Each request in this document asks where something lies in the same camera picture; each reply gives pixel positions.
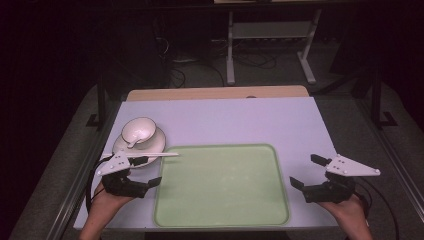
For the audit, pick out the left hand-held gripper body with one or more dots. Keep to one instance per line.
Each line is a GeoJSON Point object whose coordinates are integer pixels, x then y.
{"type": "Point", "coordinates": [113, 165]}

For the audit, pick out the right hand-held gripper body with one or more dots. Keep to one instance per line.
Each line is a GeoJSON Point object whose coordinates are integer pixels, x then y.
{"type": "Point", "coordinates": [346, 168]}

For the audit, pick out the white ceramic spoon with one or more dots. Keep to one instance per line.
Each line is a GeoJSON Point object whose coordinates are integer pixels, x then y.
{"type": "Point", "coordinates": [134, 142]}

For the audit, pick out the white chopstick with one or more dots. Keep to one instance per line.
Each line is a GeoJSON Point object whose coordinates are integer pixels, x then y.
{"type": "Point", "coordinates": [160, 154]}

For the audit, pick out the green plastic tray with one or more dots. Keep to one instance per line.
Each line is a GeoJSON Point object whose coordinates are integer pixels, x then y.
{"type": "Point", "coordinates": [220, 186]}

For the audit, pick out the person's left hand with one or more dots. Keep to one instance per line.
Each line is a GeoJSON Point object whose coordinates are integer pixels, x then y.
{"type": "Point", "coordinates": [106, 201]}

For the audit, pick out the person's right hand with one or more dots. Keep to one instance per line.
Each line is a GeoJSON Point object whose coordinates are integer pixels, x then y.
{"type": "Point", "coordinates": [350, 210]}

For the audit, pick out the white ceramic plate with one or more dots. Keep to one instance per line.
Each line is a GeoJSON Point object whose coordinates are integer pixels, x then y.
{"type": "Point", "coordinates": [157, 144]}

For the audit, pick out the wooden table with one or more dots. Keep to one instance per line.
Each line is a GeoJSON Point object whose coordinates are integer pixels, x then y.
{"type": "Point", "coordinates": [200, 93]}

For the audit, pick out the white metal stand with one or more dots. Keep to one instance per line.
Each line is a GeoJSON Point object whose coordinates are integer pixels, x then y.
{"type": "Point", "coordinates": [230, 66]}

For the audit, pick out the aluminium rail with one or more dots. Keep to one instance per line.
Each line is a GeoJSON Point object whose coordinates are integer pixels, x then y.
{"type": "Point", "coordinates": [76, 190]}
{"type": "Point", "coordinates": [396, 160]}

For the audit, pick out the black frame post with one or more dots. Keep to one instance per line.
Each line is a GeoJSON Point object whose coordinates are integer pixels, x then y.
{"type": "Point", "coordinates": [101, 103]}
{"type": "Point", "coordinates": [376, 100]}

